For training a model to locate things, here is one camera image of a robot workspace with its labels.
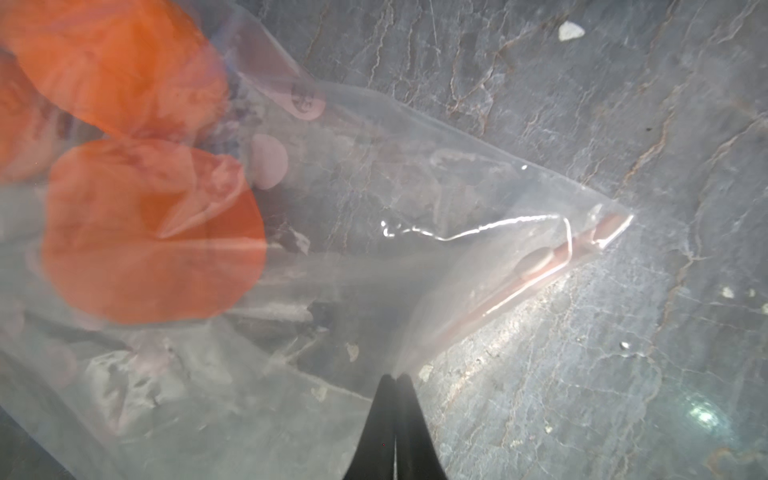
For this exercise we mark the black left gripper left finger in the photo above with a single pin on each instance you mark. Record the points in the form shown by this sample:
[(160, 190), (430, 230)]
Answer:
[(375, 453)]

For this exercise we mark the clear zip-top bag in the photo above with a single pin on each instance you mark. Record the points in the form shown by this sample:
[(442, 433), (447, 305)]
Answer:
[(390, 237)]

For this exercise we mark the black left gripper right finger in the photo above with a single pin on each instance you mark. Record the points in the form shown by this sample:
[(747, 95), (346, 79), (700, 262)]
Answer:
[(416, 457)]

